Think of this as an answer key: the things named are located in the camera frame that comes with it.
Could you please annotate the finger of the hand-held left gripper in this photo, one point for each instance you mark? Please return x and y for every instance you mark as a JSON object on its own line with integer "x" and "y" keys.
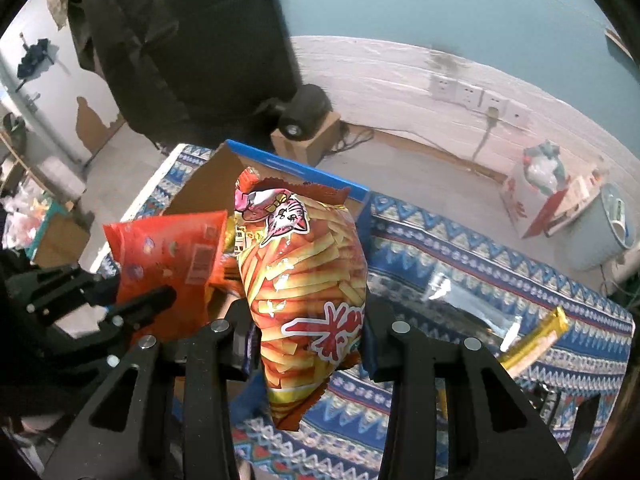
{"x": 65, "y": 290}
{"x": 140, "y": 310}

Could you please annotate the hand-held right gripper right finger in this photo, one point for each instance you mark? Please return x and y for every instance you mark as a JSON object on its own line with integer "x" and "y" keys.
{"x": 372, "y": 360}

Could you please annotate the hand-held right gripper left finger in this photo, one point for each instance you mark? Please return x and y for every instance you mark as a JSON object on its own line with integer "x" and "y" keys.
{"x": 240, "y": 345}

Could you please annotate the red-orange snack packet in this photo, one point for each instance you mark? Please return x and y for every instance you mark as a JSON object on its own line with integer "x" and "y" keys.
{"x": 160, "y": 255}

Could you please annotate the orange fries snack bag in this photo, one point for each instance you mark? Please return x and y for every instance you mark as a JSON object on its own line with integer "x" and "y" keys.
{"x": 300, "y": 270}

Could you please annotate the blue cardboard box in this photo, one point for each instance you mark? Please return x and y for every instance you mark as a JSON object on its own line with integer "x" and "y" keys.
{"x": 205, "y": 190}

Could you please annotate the large brown carton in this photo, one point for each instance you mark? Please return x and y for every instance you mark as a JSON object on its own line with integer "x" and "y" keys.
{"x": 57, "y": 237}

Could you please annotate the clear foil snack packet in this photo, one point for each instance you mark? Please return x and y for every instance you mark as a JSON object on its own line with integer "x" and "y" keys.
{"x": 470, "y": 310}

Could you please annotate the blue patterned blanket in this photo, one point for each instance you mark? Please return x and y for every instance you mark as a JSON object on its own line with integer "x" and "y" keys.
{"x": 450, "y": 240}

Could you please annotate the white door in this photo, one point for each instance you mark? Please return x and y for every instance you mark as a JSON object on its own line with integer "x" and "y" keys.
{"x": 60, "y": 100}

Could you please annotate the small brown carton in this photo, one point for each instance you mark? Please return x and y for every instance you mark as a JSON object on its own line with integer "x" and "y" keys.
{"x": 312, "y": 147}

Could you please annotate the red and white paper bag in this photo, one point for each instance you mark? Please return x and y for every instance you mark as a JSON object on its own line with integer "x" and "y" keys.
{"x": 520, "y": 200}

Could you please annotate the dark folded umbrella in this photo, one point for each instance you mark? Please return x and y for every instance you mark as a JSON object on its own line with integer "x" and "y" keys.
{"x": 32, "y": 57}

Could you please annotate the light blue trash bin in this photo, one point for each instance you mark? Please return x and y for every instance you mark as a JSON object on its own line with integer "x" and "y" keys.
{"x": 590, "y": 245}

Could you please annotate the black fan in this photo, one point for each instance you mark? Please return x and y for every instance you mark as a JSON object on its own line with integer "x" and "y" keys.
{"x": 307, "y": 107}

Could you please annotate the clear plastic trash bag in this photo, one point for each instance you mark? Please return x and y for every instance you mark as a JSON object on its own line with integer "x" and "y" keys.
{"x": 545, "y": 170}

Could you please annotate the beige paper bag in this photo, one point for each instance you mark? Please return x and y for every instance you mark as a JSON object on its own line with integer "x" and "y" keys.
{"x": 580, "y": 195}

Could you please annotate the dark hanging coat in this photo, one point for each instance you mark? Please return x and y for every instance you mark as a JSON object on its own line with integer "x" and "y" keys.
{"x": 200, "y": 50}

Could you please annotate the white wall socket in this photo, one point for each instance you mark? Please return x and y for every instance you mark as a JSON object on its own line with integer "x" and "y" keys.
{"x": 492, "y": 102}
{"x": 517, "y": 115}
{"x": 444, "y": 88}
{"x": 469, "y": 95}

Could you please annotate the wall shelf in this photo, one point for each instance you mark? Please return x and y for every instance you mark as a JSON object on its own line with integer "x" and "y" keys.
{"x": 617, "y": 45}

